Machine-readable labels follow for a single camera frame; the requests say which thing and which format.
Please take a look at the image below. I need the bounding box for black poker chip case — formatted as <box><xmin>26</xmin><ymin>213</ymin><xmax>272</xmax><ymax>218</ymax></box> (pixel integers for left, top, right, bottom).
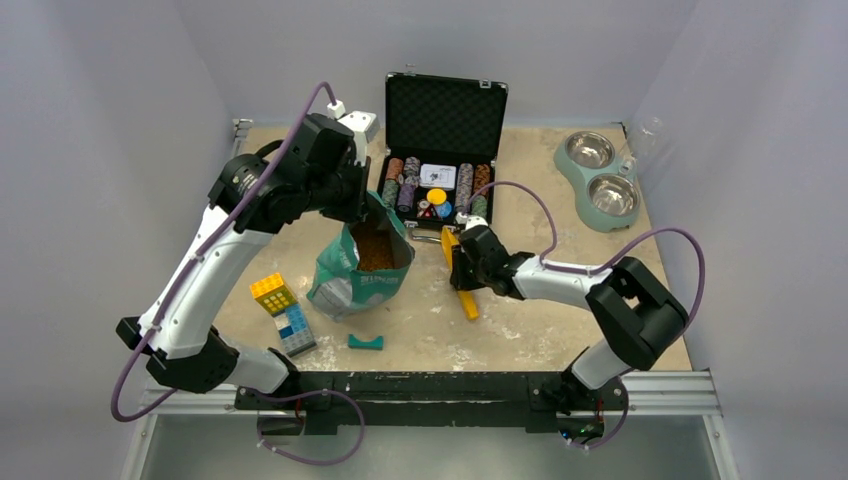
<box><xmin>374</xmin><ymin>71</ymin><xmax>510</xmax><ymax>236</ymax></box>

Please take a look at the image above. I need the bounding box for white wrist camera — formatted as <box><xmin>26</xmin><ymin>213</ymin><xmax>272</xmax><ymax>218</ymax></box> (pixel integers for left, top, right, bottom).
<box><xmin>326</xmin><ymin>100</ymin><xmax>380</xmax><ymax>166</ymax></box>
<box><xmin>455</xmin><ymin>212</ymin><xmax>489</xmax><ymax>232</ymax></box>

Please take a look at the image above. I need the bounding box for aluminium frame rail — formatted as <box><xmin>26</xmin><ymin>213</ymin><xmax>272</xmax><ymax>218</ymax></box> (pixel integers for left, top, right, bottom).
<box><xmin>119</xmin><ymin>117</ymin><xmax>743</xmax><ymax>480</ymax></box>

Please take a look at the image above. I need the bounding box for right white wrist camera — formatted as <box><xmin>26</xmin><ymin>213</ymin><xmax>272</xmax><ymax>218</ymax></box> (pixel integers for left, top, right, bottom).
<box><xmin>455</xmin><ymin>212</ymin><xmax>489</xmax><ymax>232</ymax></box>

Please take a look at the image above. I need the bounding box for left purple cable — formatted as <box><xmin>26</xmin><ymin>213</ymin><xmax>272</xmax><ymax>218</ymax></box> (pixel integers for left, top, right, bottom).
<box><xmin>109</xmin><ymin>81</ymin><xmax>339</xmax><ymax>423</ymax></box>

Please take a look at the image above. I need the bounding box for clear glass jar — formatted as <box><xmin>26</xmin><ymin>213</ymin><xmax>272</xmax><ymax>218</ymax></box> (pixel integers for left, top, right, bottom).
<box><xmin>618</xmin><ymin>116</ymin><xmax>664</xmax><ymax>179</ymax></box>

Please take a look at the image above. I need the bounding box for toy brick block stack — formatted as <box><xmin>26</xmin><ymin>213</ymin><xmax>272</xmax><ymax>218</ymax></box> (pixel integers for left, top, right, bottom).
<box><xmin>250</xmin><ymin>273</ymin><xmax>317</xmax><ymax>357</ymax></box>

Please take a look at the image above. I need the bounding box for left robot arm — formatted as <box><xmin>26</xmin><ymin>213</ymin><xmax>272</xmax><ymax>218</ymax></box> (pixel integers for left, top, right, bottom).
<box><xmin>116</xmin><ymin>111</ymin><xmax>379</xmax><ymax>409</ymax></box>

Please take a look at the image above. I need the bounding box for yellow plastic scoop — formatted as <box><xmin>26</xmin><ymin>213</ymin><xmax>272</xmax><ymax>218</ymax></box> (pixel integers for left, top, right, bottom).
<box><xmin>440</xmin><ymin>226</ymin><xmax>479</xmax><ymax>321</ymax></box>

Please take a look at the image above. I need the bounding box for teal curved block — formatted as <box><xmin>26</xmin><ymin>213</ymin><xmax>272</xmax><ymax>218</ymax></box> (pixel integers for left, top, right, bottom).
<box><xmin>347</xmin><ymin>334</ymin><xmax>384</xmax><ymax>351</ymax></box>

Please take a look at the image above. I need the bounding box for green pet food bag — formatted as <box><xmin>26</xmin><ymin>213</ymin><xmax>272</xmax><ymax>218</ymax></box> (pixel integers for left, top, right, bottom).
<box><xmin>306</xmin><ymin>191</ymin><xmax>416</xmax><ymax>322</ymax></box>

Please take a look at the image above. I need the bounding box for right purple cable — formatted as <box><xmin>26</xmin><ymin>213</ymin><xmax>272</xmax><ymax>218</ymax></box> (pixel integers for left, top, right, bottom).
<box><xmin>466</xmin><ymin>180</ymin><xmax>707</xmax><ymax>346</ymax></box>

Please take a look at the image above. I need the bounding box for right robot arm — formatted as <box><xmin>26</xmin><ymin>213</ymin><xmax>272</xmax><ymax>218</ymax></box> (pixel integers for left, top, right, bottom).
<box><xmin>450</xmin><ymin>225</ymin><xmax>694</xmax><ymax>407</ymax></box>

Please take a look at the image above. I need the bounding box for double steel pet bowl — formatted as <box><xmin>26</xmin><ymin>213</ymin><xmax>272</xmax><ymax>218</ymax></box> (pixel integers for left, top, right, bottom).
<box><xmin>553</xmin><ymin>131</ymin><xmax>641</xmax><ymax>233</ymax></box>

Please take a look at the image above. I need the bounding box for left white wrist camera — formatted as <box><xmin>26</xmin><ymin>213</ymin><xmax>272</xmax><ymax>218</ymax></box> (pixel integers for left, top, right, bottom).
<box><xmin>326</xmin><ymin>100</ymin><xmax>380</xmax><ymax>166</ymax></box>

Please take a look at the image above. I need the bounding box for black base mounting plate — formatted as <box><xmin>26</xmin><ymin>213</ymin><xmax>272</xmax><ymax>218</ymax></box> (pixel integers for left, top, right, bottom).
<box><xmin>235</xmin><ymin>371</ymin><xmax>628</xmax><ymax>438</ymax></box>

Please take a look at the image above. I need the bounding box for purple cable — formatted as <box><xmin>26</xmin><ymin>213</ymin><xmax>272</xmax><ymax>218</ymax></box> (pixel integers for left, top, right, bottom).
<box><xmin>109</xmin><ymin>81</ymin><xmax>339</xmax><ymax>423</ymax></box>
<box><xmin>466</xmin><ymin>180</ymin><xmax>707</xmax><ymax>346</ymax></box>

